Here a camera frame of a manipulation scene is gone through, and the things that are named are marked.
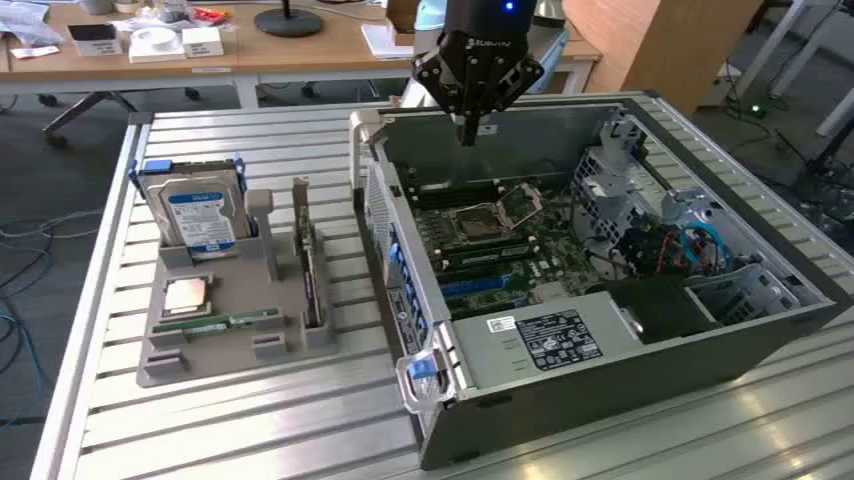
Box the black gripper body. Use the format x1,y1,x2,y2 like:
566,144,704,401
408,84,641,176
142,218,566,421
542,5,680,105
438,0,537,110

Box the black Nvidia graphics card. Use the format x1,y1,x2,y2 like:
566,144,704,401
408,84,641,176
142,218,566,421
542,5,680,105
290,175,330,332

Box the white paper stack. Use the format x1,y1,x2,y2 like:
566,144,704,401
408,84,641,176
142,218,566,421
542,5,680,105
361,22,417,62

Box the cardboard box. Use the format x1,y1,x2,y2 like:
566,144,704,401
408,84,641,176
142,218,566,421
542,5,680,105
386,0,421,34

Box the wooden desk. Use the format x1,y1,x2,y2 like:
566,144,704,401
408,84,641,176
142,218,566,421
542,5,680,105
0,0,606,149

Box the wooden cabinet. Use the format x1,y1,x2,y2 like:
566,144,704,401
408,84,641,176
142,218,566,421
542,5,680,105
566,0,766,116

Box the black RAM slot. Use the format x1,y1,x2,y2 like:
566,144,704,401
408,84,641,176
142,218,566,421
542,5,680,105
413,180,496,197
414,184,497,201
416,189,498,206
417,193,501,210

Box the black lamp base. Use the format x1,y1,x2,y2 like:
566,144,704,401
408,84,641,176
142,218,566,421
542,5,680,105
253,0,326,38

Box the silver drive cage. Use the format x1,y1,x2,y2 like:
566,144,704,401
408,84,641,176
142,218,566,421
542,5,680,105
570,113,673,261

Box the CPU socket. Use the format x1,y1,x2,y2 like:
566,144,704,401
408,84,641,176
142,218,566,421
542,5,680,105
452,203,517,247

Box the small white box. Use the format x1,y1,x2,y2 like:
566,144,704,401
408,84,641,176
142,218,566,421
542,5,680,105
181,27,225,59

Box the green Dell motherboard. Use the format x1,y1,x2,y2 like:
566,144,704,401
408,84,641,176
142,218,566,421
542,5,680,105
394,167,606,321

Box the blue expansion slot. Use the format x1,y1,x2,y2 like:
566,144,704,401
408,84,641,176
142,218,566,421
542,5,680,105
440,273,520,301

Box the silver chipset heatsink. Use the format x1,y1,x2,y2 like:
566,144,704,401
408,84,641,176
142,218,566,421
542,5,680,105
533,279,577,302

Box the hard disk with blue caddy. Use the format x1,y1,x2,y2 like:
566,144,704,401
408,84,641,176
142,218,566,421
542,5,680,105
127,155,250,259

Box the black tripod stand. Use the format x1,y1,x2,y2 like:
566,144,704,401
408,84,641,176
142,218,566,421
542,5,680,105
773,89,854,226

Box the black plastic shroud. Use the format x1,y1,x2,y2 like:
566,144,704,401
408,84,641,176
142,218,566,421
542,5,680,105
604,277,724,347

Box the white box black top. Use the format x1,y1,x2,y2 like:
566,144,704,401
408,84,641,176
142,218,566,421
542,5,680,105
66,23,125,58

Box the grey printed parts rack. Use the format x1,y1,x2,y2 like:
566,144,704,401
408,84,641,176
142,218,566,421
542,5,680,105
137,188,343,389

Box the grey power supply unit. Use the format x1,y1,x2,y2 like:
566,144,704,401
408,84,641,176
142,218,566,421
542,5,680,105
452,292,648,392

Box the silver disk bay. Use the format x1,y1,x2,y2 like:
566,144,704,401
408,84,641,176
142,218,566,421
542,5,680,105
681,262,804,327

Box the silver CPU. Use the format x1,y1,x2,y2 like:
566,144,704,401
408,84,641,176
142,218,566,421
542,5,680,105
163,277,209,316

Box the clear plastic bag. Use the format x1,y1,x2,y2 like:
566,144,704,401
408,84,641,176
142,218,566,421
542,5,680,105
0,2,66,47

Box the dark grey PC case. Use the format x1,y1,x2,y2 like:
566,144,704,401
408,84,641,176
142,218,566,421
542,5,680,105
349,95,841,472

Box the black wire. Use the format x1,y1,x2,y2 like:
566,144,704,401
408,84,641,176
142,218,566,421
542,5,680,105
585,238,636,281

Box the white desk frame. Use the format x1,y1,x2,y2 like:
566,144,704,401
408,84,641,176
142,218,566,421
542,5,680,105
730,0,854,139

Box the blue wire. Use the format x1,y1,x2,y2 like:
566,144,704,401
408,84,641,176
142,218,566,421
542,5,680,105
684,219,736,274

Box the white floor cable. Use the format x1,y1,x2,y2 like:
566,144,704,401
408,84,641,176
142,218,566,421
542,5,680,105
0,209,103,240

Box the blue floor cable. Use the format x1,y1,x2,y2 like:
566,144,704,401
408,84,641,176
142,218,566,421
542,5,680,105
0,239,53,431

